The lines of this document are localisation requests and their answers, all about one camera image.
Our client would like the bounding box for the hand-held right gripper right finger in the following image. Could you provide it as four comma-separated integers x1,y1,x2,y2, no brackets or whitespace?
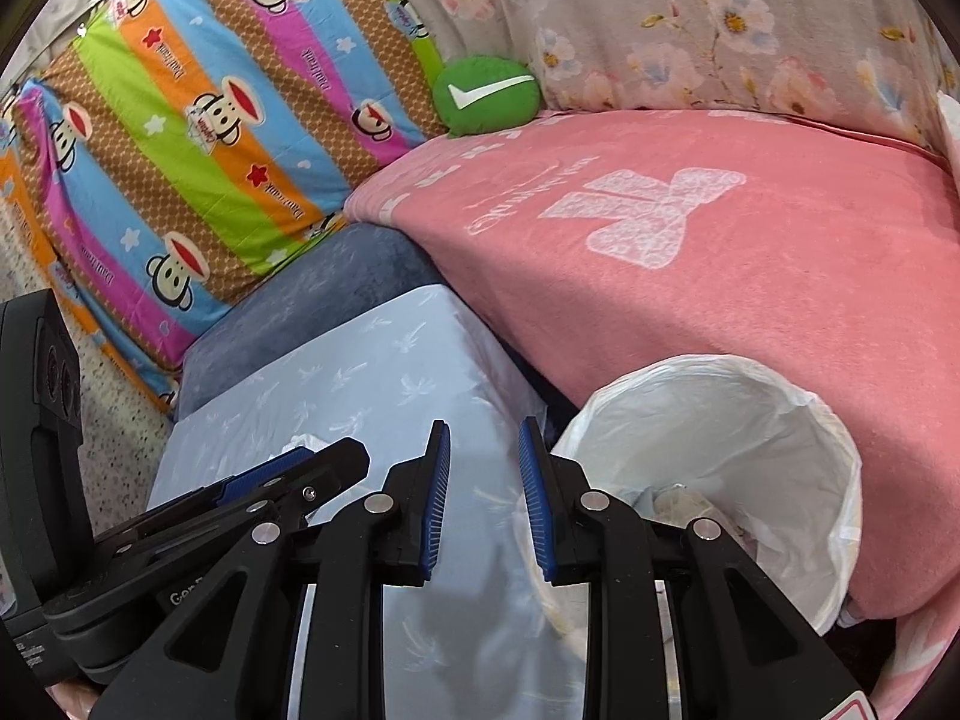
517,416,878,720

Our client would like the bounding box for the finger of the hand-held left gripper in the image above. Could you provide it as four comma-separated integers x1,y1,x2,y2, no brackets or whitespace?
45,504,310,674
90,436,372,565

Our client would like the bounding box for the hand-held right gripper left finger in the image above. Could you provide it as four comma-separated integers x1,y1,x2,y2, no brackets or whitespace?
97,420,452,720

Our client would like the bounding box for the white bin with plastic liner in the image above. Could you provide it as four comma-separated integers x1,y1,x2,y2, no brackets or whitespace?
551,354,863,638

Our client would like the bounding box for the blue-grey pillow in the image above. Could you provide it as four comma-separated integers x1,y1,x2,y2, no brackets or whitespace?
176,223,443,421

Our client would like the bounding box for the pink blanket with white print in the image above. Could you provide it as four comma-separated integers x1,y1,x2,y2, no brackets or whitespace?
343,109,960,620

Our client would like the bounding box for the striped monkey print pillow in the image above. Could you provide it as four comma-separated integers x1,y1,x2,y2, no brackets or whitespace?
0,0,443,413

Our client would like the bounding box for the green round cushion white tick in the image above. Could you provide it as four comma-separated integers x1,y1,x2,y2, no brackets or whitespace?
431,54,542,138

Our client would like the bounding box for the pink pillow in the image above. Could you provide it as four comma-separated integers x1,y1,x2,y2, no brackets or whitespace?
874,600,960,720

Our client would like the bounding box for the grey floral blanket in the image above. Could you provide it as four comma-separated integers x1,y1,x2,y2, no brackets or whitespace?
375,0,960,158

